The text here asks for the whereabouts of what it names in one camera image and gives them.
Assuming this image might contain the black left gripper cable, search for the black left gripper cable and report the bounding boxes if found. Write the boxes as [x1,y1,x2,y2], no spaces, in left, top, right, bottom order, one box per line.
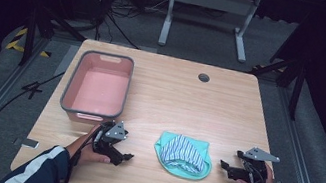
[61,120,105,183]

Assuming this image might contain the yellow black hazard tape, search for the yellow black hazard tape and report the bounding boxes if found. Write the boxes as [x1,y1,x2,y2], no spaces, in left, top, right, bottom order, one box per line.
[5,24,57,60]

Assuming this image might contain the white metal desk frame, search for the white metal desk frame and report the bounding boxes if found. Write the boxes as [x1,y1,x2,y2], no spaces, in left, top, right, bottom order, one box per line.
[157,0,262,65]

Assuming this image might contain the person's left hand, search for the person's left hand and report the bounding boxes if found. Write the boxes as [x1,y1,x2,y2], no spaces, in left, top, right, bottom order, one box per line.
[62,119,117,172]

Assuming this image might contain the black tape cross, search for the black tape cross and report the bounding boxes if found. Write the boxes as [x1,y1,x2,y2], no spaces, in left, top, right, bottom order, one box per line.
[19,78,46,103]

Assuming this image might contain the long black floor cable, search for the long black floor cable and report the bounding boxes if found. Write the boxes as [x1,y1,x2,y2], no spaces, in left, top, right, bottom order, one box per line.
[0,60,66,183]

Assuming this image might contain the teal striped cloth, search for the teal striped cloth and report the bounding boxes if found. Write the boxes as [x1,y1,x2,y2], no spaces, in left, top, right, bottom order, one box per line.
[149,129,217,183]

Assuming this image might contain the grey tape patch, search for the grey tape patch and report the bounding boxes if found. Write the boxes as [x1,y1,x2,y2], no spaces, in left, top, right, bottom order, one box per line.
[14,136,41,151]

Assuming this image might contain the black floor cable bundle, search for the black floor cable bundle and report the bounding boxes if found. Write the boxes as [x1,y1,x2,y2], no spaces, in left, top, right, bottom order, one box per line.
[91,0,170,54]

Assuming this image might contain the pink basin with grey rim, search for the pink basin with grey rim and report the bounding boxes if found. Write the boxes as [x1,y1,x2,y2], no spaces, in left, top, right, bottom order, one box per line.
[57,46,136,130]

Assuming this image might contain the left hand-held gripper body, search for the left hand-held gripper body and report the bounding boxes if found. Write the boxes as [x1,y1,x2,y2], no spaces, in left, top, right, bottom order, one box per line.
[90,115,131,159]

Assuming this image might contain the grey table cable grommet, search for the grey table cable grommet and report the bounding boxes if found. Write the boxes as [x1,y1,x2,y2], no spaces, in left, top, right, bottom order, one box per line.
[196,71,212,84]

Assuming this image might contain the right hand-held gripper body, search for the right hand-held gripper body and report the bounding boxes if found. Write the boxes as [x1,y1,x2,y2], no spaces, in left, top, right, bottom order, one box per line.
[231,143,282,183]

